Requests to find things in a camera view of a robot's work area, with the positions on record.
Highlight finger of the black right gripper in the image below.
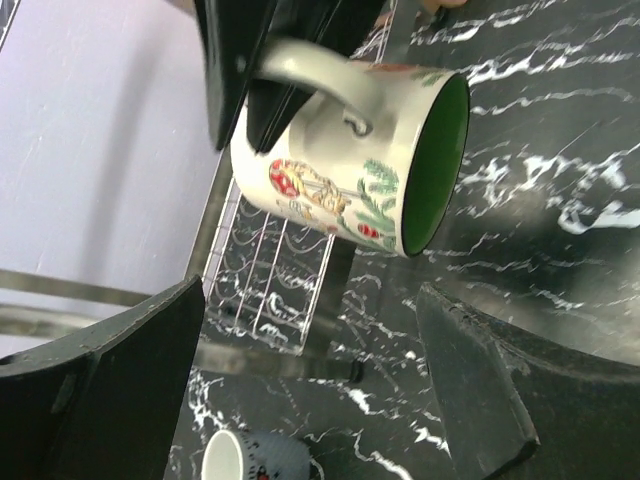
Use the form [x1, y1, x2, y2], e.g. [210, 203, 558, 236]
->
[195, 1, 278, 150]
[247, 0, 385, 153]

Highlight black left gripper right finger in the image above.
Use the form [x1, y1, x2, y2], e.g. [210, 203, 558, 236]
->
[417, 283, 639, 479]

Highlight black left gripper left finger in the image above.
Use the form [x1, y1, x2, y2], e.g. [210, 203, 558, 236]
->
[1, 276, 205, 479]

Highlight white cat-pattern mug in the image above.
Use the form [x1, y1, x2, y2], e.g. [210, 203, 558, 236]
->
[230, 39, 470, 258]

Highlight grey patterned small cup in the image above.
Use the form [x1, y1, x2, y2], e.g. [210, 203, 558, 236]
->
[200, 430, 311, 480]

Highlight steel two-tier dish rack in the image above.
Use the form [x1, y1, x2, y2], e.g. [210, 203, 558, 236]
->
[0, 0, 451, 384]

